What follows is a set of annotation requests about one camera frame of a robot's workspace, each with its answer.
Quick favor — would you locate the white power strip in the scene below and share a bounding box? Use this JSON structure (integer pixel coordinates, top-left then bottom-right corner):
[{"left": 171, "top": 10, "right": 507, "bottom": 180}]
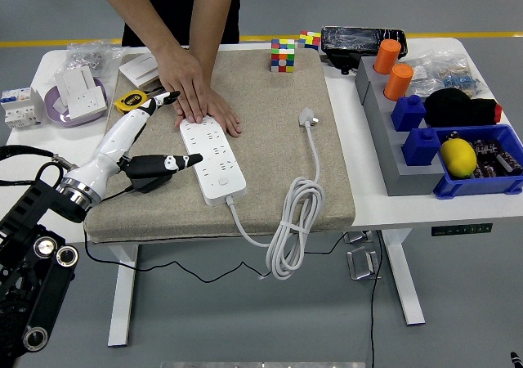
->
[{"left": 178, "top": 114, "right": 248, "bottom": 208}]

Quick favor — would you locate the grey stepped block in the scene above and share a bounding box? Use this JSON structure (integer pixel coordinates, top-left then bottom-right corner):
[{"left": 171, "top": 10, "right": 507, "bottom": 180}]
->
[{"left": 354, "top": 55, "right": 446, "bottom": 197}]

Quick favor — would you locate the blue plastic bin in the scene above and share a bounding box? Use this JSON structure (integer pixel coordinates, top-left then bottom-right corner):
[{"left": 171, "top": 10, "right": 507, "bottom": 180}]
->
[{"left": 432, "top": 123, "right": 523, "bottom": 200}]

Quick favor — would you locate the person's left hand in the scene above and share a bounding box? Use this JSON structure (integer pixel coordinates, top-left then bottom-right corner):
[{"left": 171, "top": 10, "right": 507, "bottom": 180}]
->
[{"left": 175, "top": 86, "right": 243, "bottom": 137}]

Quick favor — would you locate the silver metal bracket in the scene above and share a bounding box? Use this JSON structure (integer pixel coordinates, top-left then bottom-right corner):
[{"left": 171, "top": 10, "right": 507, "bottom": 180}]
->
[
  {"left": 342, "top": 231, "right": 375, "bottom": 245},
  {"left": 346, "top": 245, "right": 383, "bottom": 282}
]

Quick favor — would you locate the purple bowl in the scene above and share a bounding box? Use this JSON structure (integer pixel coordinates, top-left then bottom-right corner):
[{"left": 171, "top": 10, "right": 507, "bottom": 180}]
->
[{"left": 43, "top": 77, "right": 110, "bottom": 128}]

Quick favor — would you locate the clear bag of parts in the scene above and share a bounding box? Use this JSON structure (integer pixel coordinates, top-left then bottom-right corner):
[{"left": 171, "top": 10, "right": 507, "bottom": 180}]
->
[{"left": 402, "top": 51, "right": 489, "bottom": 99}]

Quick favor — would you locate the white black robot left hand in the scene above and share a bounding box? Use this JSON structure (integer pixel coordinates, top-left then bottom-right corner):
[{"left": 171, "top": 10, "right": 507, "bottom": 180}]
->
[{"left": 60, "top": 90, "right": 204, "bottom": 200}]

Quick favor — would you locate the black cloth bundle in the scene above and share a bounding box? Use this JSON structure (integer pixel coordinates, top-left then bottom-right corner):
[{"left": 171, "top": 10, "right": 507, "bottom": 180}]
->
[{"left": 423, "top": 88, "right": 503, "bottom": 128}]

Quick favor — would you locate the white switch panel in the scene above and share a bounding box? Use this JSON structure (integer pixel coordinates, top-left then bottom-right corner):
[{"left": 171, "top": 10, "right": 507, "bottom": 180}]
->
[{"left": 54, "top": 65, "right": 97, "bottom": 99}]

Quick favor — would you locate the grey-brown mat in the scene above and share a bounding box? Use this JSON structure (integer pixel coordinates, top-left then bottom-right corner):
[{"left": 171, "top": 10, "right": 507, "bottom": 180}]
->
[{"left": 83, "top": 47, "right": 356, "bottom": 245}]

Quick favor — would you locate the person's right hand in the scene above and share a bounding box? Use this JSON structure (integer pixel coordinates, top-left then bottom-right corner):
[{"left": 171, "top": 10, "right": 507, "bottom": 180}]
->
[{"left": 154, "top": 45, "right": 208, "bottom": 124}]

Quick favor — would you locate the white circuit breaker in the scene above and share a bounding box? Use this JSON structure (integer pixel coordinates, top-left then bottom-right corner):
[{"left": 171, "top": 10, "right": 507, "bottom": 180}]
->
[{"left": 0, "top": 86, "right": 45, "bottom": 130}]

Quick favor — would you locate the blue plastic block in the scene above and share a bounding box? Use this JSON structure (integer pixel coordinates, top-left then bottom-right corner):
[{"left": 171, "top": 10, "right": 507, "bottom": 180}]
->
[
  {"left": 400, "top": 127, "right": 442, "bottom": 168},
  {"left": 391, "top": 94, "right": 427, "bottom": 132}
]

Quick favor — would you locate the large Rubik's cube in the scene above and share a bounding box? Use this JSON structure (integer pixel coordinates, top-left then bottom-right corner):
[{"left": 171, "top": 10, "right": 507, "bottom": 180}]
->
[{"left": 270, "top": 38, "right": 296, "bottom": 74}]

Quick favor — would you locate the clear bag of screws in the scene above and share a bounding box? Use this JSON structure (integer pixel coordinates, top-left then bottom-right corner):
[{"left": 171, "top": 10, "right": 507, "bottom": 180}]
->
[{"left": 65, "top": 40, "right": 126, "bottom": 79}]

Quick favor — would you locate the black wrapped box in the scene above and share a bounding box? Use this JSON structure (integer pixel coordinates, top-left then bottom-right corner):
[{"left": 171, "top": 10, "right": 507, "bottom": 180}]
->
[{"left": 320, "top": 25, "right": 409, "bottom": 74}]

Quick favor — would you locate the small Rubik's cube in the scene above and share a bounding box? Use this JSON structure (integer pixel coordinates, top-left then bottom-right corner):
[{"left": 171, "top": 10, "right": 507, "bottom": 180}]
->
[{"left": 297, "top": 30, "right": 322, "bottom": 52}]

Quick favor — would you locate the black capacitors pile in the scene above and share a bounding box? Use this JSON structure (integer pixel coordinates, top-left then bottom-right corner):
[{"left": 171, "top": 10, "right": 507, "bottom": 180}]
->
[{"left": 469, "top": 138, "right": 523, "bottom": 180}]

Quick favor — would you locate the orange cylinder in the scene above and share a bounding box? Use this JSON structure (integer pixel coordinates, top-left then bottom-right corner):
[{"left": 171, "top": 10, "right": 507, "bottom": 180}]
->
[
  {"left": 373, "top": 38, "right": 402, "bottom": 75},
  {"left": 382, "top": 63, "right": 415, "bottom": 102}
]

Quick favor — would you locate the black plug with cord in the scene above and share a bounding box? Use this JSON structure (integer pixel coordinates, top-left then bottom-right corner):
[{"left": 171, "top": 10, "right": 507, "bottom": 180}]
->
[{"left": 83, "top": 171, "right": 273, "bottom": 283}]

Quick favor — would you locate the yellow lemon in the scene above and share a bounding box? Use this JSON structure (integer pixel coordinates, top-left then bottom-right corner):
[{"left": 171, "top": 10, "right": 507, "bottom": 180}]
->
[{"left": 439, "top": 137, "right": 478, "bottom": 180}]

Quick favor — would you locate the white socket panel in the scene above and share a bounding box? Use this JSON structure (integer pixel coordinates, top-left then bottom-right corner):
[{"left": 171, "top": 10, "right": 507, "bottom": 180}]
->
[{"left": 67, "top": 85, "right": 108, "bottom": 120}]

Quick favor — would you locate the black table control panel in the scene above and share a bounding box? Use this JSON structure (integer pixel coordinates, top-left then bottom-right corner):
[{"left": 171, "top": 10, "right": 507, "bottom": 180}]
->
[{"left": 431, "top": 222, "right": 494, "bottom": 237}]

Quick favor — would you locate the white table leg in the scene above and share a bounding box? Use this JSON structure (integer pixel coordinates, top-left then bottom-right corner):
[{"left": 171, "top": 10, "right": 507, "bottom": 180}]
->
[
  {"left": 378, "top": 228, "right": 426, "bottom": 327},
  {"left": 107, "top": 243, "right": 140, "bottom": 348}
]

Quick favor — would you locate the yellow tape measure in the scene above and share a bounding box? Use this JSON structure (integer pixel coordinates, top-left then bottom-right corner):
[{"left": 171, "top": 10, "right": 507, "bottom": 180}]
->
[{"left": 114, "top": 85, "right": 167, "bottom": 115}]

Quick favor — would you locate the white wall switch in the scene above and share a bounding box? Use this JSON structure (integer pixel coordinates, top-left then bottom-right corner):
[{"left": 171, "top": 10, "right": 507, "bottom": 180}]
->
[{"left": 118, "top": 52, "right": 161, "bottom": 89}]

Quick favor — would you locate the white power strip cord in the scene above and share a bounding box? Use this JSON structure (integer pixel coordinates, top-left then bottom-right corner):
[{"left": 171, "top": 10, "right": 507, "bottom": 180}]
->
[{"left": 226, "top": 106, "right": 327, "bottom": 281}]

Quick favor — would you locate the black floor cable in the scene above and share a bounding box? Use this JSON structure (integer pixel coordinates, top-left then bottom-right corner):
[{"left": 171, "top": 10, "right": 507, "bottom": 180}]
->
[{"left": 369, "top": 231, "right": 384, "bottom": 368}]

